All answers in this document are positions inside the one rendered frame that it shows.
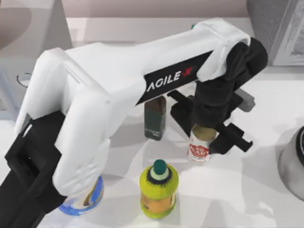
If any red and white can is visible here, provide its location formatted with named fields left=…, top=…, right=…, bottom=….
left=187, top=123, right=219, bottom=166

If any dark green bottle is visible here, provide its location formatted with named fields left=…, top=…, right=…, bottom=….
left=143, top=96, right=167, bottom=141

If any grey and black cup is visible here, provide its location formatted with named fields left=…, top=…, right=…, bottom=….
left=277, top=125, right=304, bottom=200

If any green bottle with yellow label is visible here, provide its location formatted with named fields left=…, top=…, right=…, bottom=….
left=139, top=159, right=179, bottom=218

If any grey cabinet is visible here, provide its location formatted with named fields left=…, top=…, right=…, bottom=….
left=246, top=0, right=289, bottom=33

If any white sink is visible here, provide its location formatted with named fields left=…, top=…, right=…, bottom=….
left=0, top=0, right=73, bottom=119

